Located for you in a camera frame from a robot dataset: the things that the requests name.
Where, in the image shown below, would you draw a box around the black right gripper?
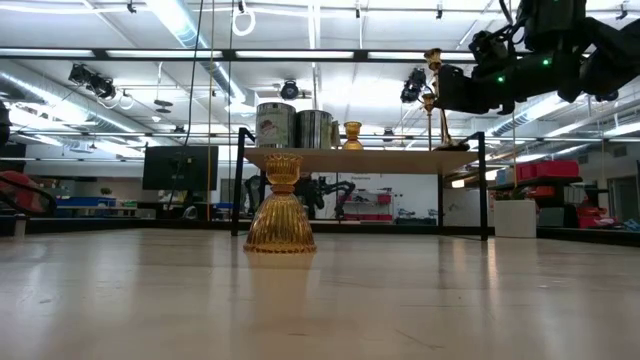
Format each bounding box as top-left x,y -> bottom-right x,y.
434,29 -> 581,116

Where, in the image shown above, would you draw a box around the amber glass candle holder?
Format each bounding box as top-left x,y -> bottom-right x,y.
342,121 -> 365,151
243,152 -> 318,255

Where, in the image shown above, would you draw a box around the silver metal candle tin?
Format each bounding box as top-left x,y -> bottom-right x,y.
294,109 -> 341,150
254,101 -> 297,149

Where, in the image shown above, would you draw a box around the red storage bins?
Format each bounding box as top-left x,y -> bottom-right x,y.
517,159 -> 581,182
577,204 -> 617,230
342,192 -> 394,222

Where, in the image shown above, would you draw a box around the black overhead light bar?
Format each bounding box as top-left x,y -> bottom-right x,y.
0,47 -> 476,65

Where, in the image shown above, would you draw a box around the black monitor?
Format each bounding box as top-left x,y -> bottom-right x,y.
142,144 -> 220,192

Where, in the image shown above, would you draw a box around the blue storage bin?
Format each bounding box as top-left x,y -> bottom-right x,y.
54,195 -> 119,210

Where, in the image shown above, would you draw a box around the person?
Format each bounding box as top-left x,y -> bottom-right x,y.
0,169 -> 57,217

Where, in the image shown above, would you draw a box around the wooden shelf riser black frame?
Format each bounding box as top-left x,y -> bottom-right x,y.
229,126 -> 489,242

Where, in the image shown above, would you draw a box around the white cable loop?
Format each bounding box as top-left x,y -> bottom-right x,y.
231,0 -> 257,38

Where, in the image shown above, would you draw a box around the thin tan hanging cable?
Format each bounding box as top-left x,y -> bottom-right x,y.
206,0 -> 215,222

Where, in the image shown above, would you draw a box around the black hanging cable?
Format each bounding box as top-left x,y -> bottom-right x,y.
182,0 -> 206,147

